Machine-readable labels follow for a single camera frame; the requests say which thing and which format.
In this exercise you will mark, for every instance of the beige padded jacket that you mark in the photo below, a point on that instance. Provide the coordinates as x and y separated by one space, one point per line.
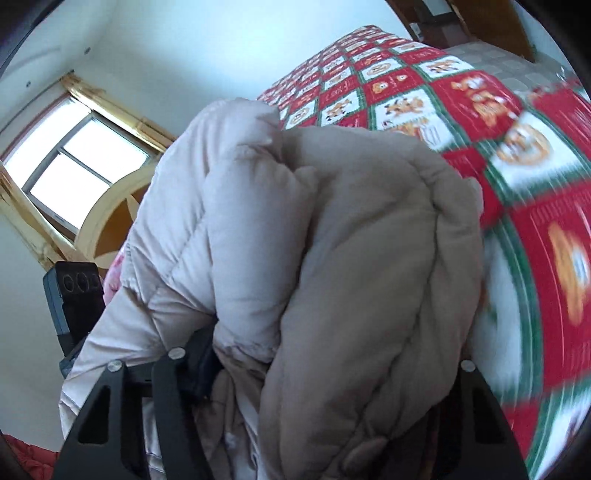
323 277

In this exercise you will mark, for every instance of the grey checked bed sheet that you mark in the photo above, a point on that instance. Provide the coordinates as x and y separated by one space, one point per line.
503 62

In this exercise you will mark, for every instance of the window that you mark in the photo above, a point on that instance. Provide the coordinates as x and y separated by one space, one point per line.
69 166

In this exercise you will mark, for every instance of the red checked printed blanket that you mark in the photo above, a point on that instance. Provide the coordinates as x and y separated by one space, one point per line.
531 152

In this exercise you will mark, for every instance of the yellow curtain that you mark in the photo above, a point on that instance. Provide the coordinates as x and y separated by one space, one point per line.
115 108

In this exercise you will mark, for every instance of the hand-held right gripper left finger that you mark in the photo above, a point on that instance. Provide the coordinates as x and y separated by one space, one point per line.
201 364

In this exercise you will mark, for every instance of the arched wooden headboard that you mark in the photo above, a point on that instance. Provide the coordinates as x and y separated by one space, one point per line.
115 217

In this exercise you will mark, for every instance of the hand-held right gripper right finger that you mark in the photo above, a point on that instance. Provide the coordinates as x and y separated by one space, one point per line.
464 406

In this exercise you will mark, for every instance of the pink cloth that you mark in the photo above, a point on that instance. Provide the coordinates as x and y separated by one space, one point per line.
113 277

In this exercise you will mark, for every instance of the brown wooden cabinet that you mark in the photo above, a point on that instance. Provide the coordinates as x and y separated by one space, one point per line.
480 23

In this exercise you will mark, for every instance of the red quilted cloth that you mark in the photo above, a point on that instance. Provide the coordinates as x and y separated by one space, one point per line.
34 461

